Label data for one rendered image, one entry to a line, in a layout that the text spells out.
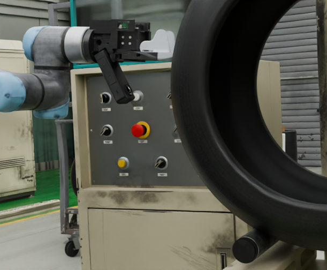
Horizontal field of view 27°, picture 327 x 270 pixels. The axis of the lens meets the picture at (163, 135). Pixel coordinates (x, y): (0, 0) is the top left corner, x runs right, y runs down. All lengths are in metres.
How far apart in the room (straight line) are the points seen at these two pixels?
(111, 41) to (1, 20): 10.54
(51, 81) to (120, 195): 0.70
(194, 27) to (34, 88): 0.36
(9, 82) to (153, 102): 0.77
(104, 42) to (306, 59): 9.53
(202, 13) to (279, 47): 9.86
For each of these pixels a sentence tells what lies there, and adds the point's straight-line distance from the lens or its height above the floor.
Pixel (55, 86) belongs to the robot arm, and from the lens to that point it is 1.40.
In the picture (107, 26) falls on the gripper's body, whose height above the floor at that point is 1.31.
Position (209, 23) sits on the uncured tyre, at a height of 1.29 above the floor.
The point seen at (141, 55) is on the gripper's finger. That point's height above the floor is 1.25.
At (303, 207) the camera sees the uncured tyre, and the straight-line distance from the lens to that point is 1.12.
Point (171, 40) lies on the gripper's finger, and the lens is 1.33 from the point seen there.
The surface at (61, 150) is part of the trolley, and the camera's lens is 5.12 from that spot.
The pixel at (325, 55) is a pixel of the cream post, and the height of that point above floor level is 1.24.
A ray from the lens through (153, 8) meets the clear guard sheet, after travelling 1.99.
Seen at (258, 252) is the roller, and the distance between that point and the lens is 1.17.
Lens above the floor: 1.16
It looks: 3 degrees down
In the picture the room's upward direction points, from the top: 3 degrees counter-clockwise
